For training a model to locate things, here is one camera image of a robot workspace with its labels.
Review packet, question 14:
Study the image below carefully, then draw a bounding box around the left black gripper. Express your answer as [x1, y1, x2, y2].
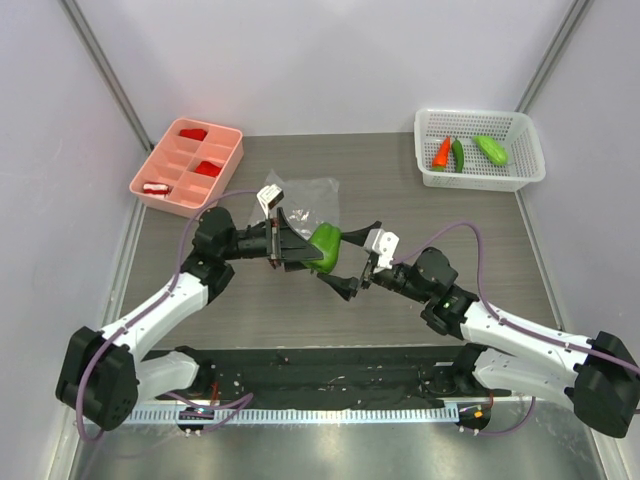
[221, 208, 323, 272]

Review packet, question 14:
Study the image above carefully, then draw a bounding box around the green fake pepper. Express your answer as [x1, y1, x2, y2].
[306, 222, 341, 274]

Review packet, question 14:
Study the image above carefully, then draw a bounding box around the clear orange zip top bag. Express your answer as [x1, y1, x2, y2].
[264, 170, 340, 239]

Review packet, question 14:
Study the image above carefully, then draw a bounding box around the orange fake carrot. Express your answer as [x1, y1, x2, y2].
[431, 137, 451, 171]

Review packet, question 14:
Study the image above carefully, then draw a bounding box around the dark green fake chili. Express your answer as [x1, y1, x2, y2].
[451, 138, 465, 173]

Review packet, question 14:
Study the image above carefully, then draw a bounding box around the green fake pea pod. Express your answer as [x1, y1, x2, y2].
[473, 135, 509, 166]

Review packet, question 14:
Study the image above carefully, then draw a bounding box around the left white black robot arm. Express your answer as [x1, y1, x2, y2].
[55, 207, 341, 431]

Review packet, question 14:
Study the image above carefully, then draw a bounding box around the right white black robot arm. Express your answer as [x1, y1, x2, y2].
[311, 223, 639, 438]

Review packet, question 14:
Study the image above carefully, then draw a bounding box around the red fake food middle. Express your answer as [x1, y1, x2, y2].
[194, 161, 222, 178]

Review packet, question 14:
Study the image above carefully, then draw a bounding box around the red fake food top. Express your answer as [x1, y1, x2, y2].
[179, 128, 208, 142]

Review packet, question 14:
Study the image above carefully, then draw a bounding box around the red white fake food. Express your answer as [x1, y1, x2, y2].
[142, 182, 171, 197]

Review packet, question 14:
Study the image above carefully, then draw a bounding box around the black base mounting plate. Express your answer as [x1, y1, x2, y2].
[179, 346, 511, 411]

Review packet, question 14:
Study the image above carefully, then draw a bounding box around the pink compartment tray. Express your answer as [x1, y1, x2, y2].
[129, 118, 244, 217]

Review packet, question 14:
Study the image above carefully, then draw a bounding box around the white perforated plastic basket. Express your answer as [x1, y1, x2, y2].
[414, 108, 546, 192]

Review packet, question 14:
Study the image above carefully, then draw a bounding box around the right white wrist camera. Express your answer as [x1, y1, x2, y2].
[364, 228, 400, 273]

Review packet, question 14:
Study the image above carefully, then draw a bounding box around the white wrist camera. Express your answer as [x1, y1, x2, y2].
[364, 228, 400, 273]
[256, 184, 284, 219]

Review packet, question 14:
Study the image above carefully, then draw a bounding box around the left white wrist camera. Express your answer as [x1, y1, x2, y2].
[256, 184, 284, 219]

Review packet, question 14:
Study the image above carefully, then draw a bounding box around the aluminium frame rail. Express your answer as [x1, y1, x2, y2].
[63, 359, 610, 403]

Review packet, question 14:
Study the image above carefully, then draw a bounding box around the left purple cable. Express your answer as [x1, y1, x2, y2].
[74, 189, 261, 446]

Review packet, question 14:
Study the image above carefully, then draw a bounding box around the white slotted cable duct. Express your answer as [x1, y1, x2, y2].
[124, 402, 459, 427]

